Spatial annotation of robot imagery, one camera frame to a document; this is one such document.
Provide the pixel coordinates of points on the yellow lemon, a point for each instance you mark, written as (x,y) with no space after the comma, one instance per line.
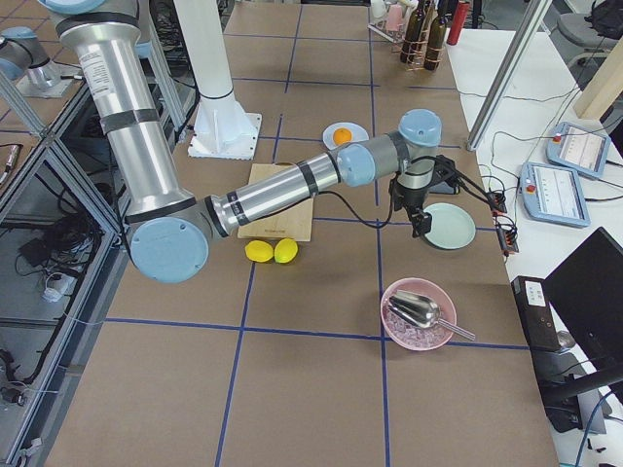
(286,251)
(259,251)

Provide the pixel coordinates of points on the red thermos bottle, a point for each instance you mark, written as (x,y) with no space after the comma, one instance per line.
(458,20)

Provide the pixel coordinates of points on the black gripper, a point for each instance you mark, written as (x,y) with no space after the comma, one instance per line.
(409,197)

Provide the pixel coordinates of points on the white wire cup rack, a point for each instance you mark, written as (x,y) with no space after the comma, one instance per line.
(378,11)

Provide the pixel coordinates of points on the black monitor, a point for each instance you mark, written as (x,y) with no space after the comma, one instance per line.
(585,290)

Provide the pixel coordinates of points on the pink bowl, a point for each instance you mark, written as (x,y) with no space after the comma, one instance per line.
(409,336)

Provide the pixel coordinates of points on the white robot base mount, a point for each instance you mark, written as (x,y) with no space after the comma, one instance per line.
(222,128)

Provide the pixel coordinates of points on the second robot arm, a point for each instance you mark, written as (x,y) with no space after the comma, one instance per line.
(26,62)

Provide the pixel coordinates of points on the lower yellow lemon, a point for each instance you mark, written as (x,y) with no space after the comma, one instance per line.
(259,251)

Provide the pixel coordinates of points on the near teach pendant tablet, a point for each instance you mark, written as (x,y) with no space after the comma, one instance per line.
(553,194)

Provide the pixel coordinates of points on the light blue plate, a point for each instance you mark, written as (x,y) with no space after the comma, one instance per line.
(359,133)

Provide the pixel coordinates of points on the metal scoop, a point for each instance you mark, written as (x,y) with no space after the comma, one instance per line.
(422,312)

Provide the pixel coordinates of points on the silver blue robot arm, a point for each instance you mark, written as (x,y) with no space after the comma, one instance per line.
(172,230)

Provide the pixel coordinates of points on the far teach pendant tablet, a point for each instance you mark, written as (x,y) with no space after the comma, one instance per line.
(579,148)

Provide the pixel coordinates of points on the light green plate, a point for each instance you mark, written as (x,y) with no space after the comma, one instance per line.
(451,226)

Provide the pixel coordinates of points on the upper yellow lemon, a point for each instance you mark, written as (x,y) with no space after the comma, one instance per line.
(286,251)

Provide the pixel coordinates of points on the aluminium frame post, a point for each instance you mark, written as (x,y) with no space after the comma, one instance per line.
(518,47)

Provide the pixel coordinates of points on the copper wire bottle rack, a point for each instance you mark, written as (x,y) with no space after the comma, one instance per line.
(420,51)

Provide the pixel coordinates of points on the pink cup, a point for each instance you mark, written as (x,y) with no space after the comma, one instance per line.
(394,18)

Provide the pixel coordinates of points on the orange fruit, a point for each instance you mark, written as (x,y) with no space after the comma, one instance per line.
(341,135)

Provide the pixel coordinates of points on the teach pendant tablet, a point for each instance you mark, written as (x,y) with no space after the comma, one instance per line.
(553,194)
(579,148)

